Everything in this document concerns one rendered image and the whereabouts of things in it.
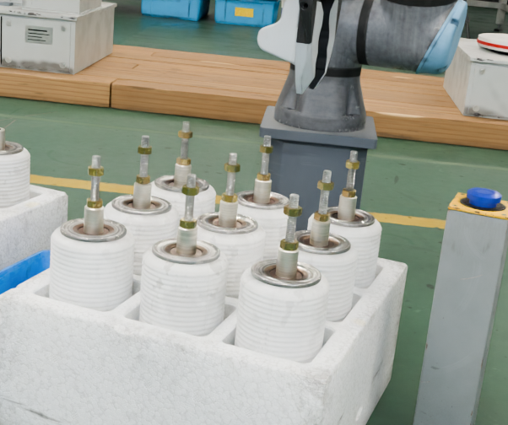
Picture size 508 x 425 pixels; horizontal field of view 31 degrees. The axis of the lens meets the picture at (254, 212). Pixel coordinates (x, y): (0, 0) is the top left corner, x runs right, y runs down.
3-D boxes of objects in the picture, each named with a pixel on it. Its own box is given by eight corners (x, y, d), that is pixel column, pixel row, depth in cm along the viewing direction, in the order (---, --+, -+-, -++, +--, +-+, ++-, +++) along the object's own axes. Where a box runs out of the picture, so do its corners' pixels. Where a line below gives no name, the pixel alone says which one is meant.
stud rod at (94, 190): (94, 217, 106) (97, 154, 104) (99, 220, 105) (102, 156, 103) (88, 218, 105) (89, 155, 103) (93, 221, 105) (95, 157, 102)
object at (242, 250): (257, 346, 122) (270, 217, 117) (247, 379, 113) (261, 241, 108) (186, 336, 123) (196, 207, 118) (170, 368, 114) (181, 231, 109)
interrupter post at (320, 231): (311, 240, 110) (315, 214, 109) (331, 244, 110) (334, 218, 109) (305, 246, 108) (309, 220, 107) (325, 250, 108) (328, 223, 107)
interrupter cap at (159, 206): (183, 210, 117) (184, 204, 117) (143, 222, 112) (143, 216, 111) (140, 196, 122) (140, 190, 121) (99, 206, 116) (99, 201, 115)
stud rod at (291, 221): (284, 260, 99) (292, 192, 96) (293, 261, 98) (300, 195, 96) (281, 262, 98) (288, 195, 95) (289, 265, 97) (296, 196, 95)
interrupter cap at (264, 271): (260, 260, 103) (261, 254, 103) (326, 271, 101) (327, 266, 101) (242, 282, 96) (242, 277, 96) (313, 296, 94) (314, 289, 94)
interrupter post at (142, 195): (154, 208, 117) (156, 184, 116) (142, 212, 115) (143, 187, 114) (141, 204, 118) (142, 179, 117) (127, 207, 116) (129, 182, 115)
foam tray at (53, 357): (148, 318, 144) (154, 209, 139) (391, 380, 132) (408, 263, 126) (-5, 435, 109) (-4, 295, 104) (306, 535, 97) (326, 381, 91)
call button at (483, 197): (467, 201, 111) (470, 185, 110) (500, 207, 110) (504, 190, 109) (462, 209, 107) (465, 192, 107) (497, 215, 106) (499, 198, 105)
